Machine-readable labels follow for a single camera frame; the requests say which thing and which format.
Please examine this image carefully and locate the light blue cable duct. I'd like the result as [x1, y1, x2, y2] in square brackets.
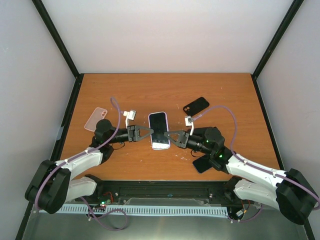
[59, 203, 230, 217]

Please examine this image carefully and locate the black frame post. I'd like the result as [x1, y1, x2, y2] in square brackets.
[32, 0, 82, 82]
[251, 0, 305, 80]

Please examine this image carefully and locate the pink translucent phone case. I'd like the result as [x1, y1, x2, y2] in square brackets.
[84, 107, 108, 132]

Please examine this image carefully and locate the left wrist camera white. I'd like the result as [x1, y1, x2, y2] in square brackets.
[122, 109, 137, 127]

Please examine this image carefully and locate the right black frame post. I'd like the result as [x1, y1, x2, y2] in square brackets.
[251, 0, 305, 80]

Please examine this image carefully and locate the black front rail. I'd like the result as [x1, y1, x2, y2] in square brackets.
[74, 179, 276, 208]

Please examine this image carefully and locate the black phone case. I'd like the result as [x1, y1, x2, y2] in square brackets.
[183, 96, 210, 117]

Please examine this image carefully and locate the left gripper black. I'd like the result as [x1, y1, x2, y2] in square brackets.
[107, 125, 154, 144]

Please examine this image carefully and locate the left black frame post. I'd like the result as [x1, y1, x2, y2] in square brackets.
[32, 0, 82, 82]

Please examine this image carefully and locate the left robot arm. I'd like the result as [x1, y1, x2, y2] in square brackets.
[24, 119, 154, 214]

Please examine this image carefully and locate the blue-edged black phone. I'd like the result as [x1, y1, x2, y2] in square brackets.
[192, 155, 212, 174]

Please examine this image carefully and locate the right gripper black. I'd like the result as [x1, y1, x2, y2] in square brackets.
[164, 130, 214, 156]

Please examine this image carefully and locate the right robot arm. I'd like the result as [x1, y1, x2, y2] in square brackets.
[164, 127, 320, 225]

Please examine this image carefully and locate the light blue phone case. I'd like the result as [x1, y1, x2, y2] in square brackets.
[147, 111, 171, 151]

